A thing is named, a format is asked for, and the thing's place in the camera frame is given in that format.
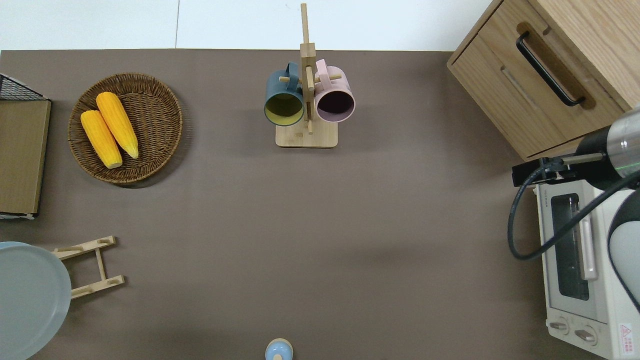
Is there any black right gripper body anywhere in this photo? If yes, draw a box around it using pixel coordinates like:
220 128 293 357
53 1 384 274
512 127 621 191

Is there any gray plate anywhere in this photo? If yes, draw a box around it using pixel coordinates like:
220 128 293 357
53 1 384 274
0 241 73 360

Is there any low wooden plate rack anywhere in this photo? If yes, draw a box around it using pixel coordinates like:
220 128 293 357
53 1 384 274
51 235 126 300

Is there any light wooden cabinet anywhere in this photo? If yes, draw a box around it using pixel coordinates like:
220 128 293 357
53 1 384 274
446 0 640 162

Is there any white toaster oven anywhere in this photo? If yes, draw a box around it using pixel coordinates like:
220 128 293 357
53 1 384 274
535 177 640 360

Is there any brown table mat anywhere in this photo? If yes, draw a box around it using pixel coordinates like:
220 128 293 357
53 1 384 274
0 48 601 360

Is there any pink mug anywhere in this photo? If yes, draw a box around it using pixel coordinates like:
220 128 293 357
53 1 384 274
314 58 356 124

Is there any wooden mug tree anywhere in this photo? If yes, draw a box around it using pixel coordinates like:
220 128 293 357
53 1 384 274
275 3 339 149

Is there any dark blue mug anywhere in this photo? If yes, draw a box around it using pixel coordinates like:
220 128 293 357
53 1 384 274
264 61 305 127

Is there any small blue dome bell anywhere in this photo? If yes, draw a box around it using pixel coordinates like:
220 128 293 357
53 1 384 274
265 338 294 360

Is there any brown wicker basket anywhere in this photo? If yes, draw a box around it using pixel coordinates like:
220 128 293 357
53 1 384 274
67 73 184 185

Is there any yellow corn cob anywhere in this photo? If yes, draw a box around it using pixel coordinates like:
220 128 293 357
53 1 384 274
95 91 140 160
80 110 123 169

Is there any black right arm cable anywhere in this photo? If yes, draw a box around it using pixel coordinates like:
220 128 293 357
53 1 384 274
507 152 640 261

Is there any black cabinet handle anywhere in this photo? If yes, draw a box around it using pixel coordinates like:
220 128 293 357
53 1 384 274
516 31 586 107

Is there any wire grid shelf with boards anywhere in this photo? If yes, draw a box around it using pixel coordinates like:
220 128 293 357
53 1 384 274
0 73 52 221

